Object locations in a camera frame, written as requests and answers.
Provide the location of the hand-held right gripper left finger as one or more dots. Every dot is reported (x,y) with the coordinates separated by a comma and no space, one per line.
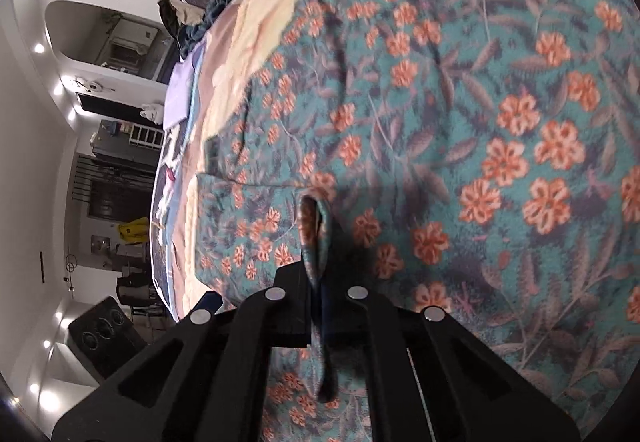
(292,307)

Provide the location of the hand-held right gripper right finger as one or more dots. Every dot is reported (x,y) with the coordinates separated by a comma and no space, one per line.
(334,322)

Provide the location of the teal floral garment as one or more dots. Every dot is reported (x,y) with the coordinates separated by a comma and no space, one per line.
(450,122)

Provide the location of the olive and black clothes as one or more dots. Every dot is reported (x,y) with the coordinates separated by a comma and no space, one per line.
(175,12)

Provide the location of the yellow garment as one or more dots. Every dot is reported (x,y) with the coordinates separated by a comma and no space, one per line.
(132,228)

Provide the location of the black speaker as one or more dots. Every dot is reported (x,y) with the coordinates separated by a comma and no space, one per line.
(100,337)

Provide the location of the white slatted rack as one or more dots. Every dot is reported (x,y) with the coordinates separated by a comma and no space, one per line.
(145,136)

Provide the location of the lavender cloth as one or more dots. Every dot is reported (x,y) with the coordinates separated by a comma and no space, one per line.
(177,97)

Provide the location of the white plush toy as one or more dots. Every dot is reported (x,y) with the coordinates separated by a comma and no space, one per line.
(151,113)

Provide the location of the black screen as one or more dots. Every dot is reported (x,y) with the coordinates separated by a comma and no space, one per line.
(110,105)

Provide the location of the teal blue knit cloth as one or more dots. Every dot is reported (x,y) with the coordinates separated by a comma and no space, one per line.
(200,30)

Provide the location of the cream peach plush blanket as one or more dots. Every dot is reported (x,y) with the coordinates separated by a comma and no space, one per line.
(280,12)

